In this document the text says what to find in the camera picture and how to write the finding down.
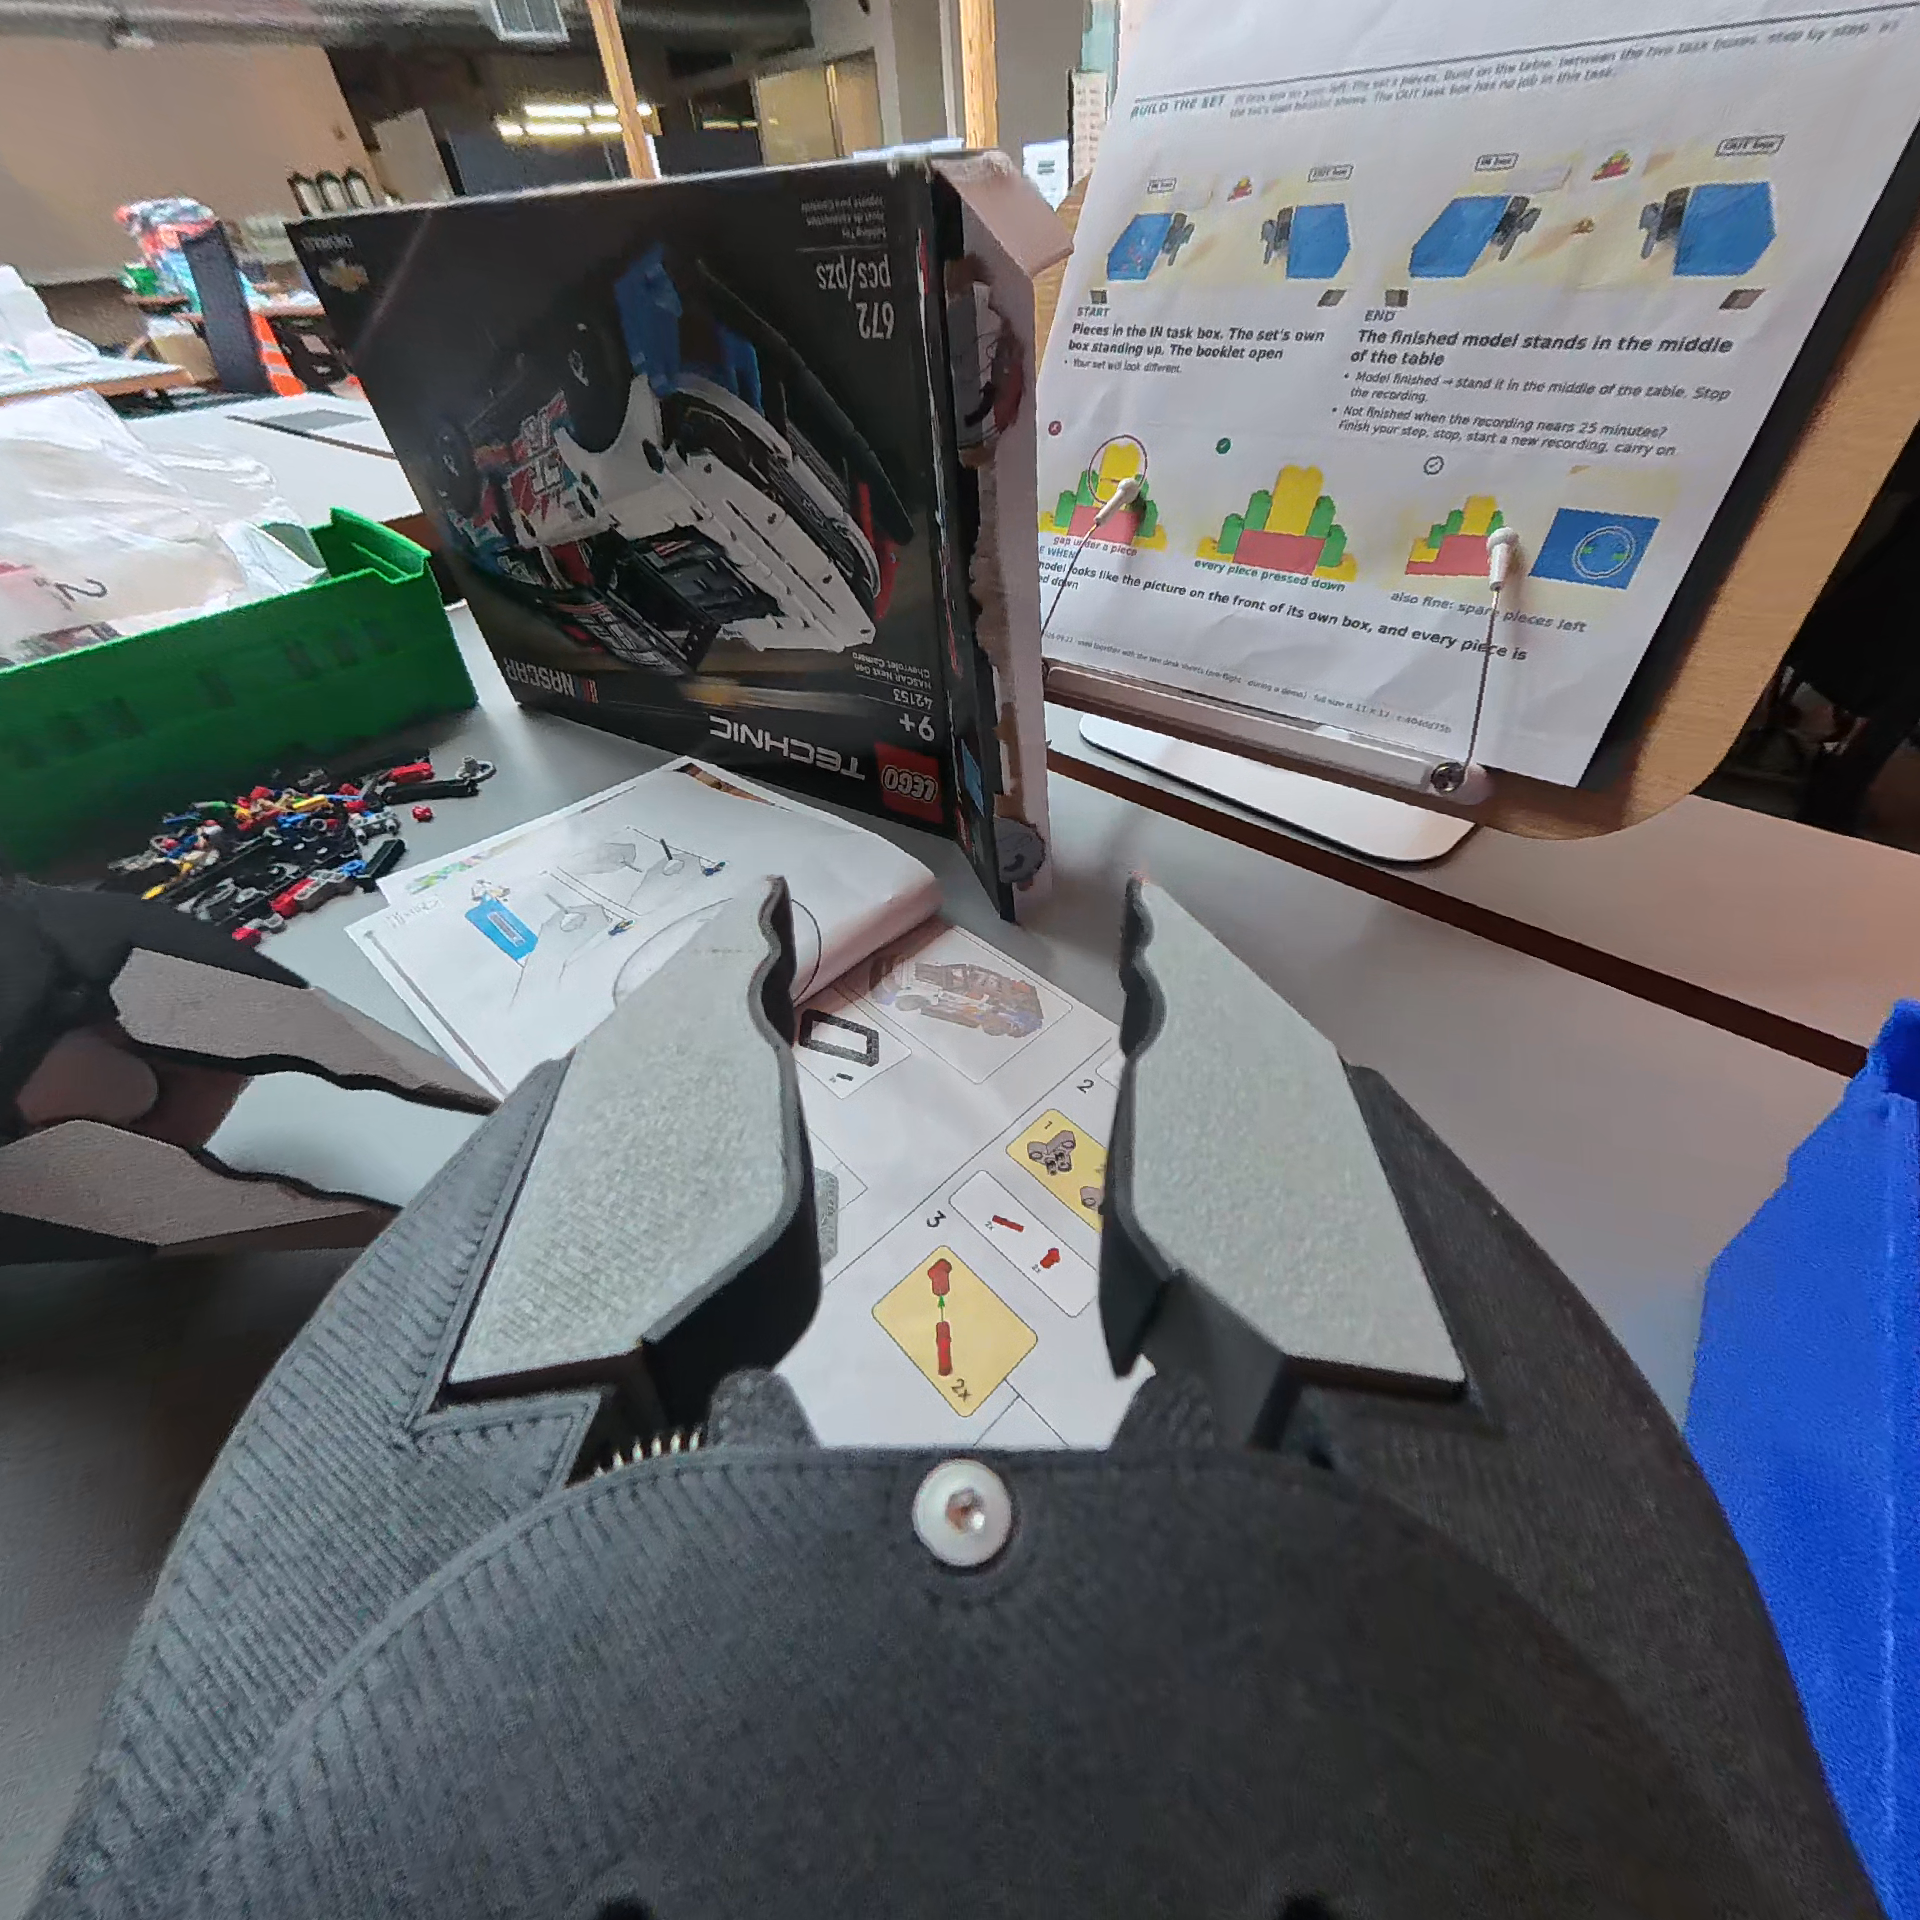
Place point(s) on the lego instruction booklet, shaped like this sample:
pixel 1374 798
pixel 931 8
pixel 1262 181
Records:
pixel 600 915

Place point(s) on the blue plastic bin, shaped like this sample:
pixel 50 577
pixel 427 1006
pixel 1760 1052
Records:
pixel 1815 1424

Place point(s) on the printed instruction sheet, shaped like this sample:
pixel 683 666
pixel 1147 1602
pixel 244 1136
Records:
pixel 1471 389

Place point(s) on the green plastic bin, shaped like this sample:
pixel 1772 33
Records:
pixel 224 690

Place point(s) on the task instruction sheet on stand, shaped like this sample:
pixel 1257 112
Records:
pixel 1769 705

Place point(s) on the clear plastic bag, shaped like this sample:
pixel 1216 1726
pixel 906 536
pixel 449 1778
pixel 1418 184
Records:
pixel 119 494

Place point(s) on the pile of small lego pieces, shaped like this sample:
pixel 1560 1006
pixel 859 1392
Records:
pixel 284 840

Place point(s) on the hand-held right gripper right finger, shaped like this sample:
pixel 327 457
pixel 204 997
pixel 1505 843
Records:
pixel 1275 1185

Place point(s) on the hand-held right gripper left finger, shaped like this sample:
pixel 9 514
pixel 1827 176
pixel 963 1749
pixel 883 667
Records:
pixel 646 1170

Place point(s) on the black lego set box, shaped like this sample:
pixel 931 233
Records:
pixel 495 345

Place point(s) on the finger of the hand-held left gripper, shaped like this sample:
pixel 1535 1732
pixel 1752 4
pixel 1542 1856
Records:
pixel 148 1194
pixel 270 1026

